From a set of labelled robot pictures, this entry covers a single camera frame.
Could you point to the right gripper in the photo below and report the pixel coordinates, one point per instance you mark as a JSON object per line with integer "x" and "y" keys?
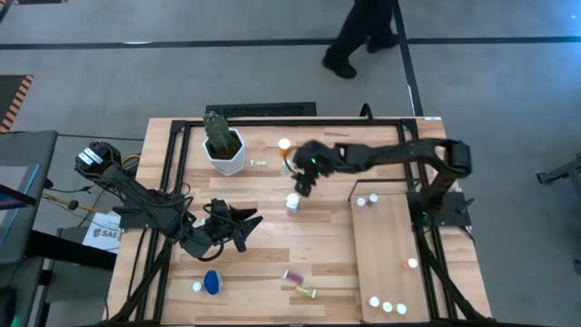
{"x": 315, "y": 156}

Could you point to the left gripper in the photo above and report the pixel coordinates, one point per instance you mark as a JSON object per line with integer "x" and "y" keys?
{"x": 220, "y": 222}

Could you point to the white-capped clear bottle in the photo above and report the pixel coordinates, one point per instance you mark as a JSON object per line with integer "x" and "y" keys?
{"x": 292, "y": 200}

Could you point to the yellow medicine bottle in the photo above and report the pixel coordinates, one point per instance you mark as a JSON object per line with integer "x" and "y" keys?
{"x": 258, "y": 162}

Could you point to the white-capped medicine bottle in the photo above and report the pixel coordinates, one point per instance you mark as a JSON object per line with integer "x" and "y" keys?
{"x": 197, "y": 286}
{"x": 387, "y": 307}
{"x": 401, "y": 309}

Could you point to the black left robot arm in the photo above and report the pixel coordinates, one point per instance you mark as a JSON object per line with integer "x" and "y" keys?
{"x": 136, "y": 200}

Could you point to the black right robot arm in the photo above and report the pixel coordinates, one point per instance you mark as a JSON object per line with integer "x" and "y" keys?
{"x": 386, "y": 154}

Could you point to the large orange medicine bottle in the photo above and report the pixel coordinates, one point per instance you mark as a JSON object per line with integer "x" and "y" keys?
{"x": 284, "y": 144}

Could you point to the wooden shelf board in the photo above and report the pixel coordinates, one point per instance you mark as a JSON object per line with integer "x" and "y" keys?
{"x": 386, "y": 254}

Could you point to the small orange medicine bottle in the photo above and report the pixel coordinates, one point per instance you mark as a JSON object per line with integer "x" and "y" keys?
{"x": 412, "y": 263}

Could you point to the white plant pot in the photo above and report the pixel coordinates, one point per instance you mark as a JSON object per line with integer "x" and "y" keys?
{"x": 231, "y": 165}

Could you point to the blue oval container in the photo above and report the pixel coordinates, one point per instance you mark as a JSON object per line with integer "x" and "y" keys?
{"x": 212, "y": 281}

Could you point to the yellow bottle with white tablets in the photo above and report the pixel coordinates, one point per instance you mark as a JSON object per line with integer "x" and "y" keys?
{"x": 306, "y": 292}

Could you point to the white printed paper sheet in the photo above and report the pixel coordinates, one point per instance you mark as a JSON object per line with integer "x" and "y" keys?
{"x": 102, "y": 234}

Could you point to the person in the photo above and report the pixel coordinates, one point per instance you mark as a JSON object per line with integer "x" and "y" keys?
{"x": 358, "y": 27}

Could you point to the grey equipment cart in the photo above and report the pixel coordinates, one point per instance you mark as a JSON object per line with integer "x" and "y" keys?
{"x": 27, "y": 150}

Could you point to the tilted monitor screen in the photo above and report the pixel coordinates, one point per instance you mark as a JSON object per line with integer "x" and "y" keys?
{"x": 13, "y": 181}

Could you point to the black and orange hazard mat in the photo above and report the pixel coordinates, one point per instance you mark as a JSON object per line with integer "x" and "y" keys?
{"x": 9, "y": 97}

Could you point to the black metal table frame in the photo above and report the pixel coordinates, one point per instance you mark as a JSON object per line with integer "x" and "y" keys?
{"x": 272, "y": 122}

